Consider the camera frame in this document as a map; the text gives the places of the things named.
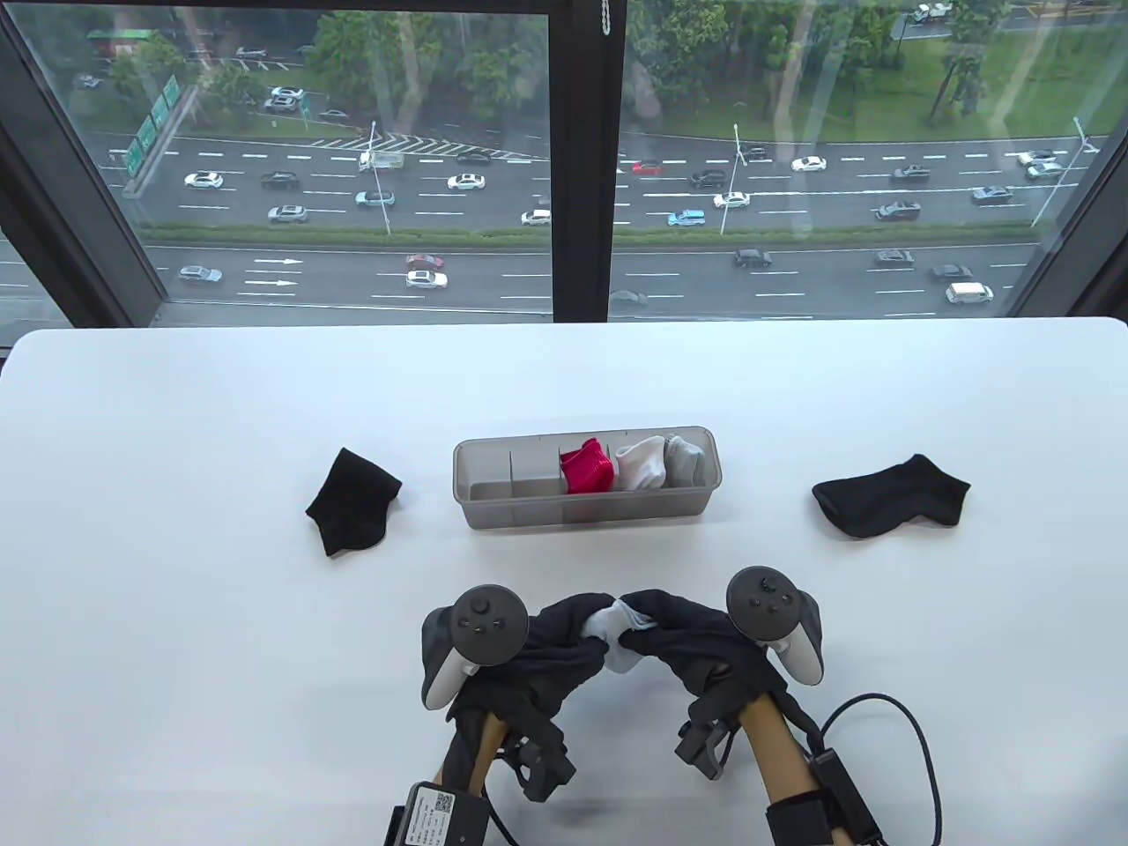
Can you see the person's left hand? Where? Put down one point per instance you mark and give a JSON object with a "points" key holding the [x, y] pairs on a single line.
{"points": [[555, 670]]}

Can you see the person's right hand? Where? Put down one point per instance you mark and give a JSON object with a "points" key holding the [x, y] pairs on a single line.
{"points": [[696, 643]]}

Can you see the grey sock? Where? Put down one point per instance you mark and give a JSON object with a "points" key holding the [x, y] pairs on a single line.
{"points": [[687, 465], [677, 443]]}

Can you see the white sock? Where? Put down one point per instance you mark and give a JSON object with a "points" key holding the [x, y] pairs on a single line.
{"points": [[636, 471], [650, 449]]}

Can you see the pink sock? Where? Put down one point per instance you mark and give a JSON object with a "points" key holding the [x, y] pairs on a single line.
{"points": [[586, 476], [592, 449]]}

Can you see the black sock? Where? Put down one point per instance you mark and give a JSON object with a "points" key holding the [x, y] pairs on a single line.
{"points": [[352, 502], [890, 498]]}

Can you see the person's right forearm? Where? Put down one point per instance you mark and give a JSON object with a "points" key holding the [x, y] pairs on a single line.
{"points": [[775, 749]]}

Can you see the person's left forearm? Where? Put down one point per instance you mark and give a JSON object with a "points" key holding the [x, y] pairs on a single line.
{"points": [[476, 749]]}

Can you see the grey white tracking controller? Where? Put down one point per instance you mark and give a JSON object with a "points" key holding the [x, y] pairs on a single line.
{"points": [[762, 604], [485, 626]]}

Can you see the grey plastic divided organizer box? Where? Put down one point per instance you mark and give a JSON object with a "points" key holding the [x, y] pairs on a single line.
{"points": [[511, 507]]}

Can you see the black labelled sensor box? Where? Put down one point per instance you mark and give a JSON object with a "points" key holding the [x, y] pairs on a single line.
{"points": [[846, 793], [436, 815]]}

